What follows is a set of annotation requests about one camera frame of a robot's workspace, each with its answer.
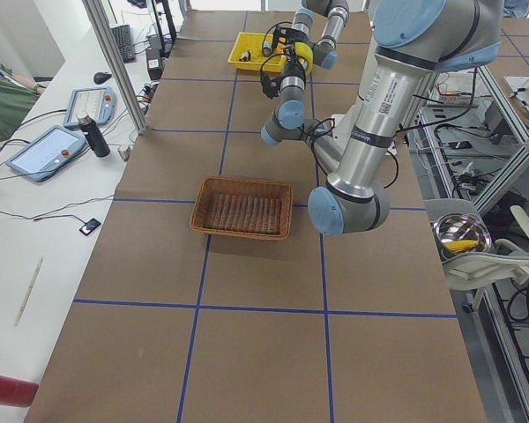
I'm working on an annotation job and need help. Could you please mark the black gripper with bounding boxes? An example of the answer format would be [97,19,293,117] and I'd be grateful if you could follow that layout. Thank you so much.
[283,41,301,71]

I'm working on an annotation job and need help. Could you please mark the yellow tape roll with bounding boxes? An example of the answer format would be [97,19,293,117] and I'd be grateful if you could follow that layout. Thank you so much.
[295,41,314,76]

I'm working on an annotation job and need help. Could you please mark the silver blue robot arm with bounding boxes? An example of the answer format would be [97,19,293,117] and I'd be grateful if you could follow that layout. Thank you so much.
[271,0,350,70]
[261,1,503,235]

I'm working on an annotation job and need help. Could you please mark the yellow woven plastic basket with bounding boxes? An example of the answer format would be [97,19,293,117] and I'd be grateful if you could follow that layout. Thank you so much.
[227,32,286,74]

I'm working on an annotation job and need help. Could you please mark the brown wicker basket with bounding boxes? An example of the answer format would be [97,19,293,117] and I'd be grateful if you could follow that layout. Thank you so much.
[190,176,293,241]

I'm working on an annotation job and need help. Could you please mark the black white panda figurine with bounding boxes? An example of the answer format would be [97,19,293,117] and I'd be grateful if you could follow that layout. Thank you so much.
[240,51,251,62]

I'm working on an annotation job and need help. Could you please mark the black keyboard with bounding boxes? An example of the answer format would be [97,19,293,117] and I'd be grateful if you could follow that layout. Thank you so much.
[110,25,136,63]

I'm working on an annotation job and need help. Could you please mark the black computer mouse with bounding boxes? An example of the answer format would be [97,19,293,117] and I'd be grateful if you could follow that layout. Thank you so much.
[93,71,112,85]

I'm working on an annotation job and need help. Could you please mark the small silver cylinder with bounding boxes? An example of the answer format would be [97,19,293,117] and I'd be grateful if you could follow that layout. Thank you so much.
[117,145,131,162]

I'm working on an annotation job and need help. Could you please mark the upper blue teach pendant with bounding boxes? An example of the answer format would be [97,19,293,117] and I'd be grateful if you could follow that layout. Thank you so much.
[63,87,116,130]

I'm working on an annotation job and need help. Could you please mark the blue teach pendant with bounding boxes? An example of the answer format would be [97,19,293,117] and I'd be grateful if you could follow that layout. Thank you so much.
[63,87,116,130]
[6,125,86,182]

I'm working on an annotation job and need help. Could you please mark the black water bottle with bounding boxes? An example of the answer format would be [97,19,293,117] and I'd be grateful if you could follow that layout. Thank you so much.
[77,111,110,158]

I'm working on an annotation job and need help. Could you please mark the steel pot with corn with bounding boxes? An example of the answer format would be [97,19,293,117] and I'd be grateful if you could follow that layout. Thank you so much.
[432,213,493,262]

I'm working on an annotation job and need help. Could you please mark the small black square device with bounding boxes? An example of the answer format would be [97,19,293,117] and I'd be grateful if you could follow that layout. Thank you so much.
[79,218,101,236]

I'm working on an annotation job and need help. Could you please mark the lower blue teach pendant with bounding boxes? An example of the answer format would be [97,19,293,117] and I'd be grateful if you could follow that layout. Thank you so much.
[6,125,86,182]

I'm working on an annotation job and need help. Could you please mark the person in green shirt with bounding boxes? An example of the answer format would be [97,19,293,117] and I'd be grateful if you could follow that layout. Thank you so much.
[0,63,46,142]

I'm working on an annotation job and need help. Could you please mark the red bottle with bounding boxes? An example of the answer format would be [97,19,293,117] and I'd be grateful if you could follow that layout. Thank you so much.
[0,375,39,407]

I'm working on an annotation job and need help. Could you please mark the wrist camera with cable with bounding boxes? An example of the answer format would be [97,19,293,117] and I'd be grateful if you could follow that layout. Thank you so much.
[259,64,283,99]

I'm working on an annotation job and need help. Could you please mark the aluminium frame post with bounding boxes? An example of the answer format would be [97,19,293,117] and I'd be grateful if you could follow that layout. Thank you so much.
[82,0,146,135]

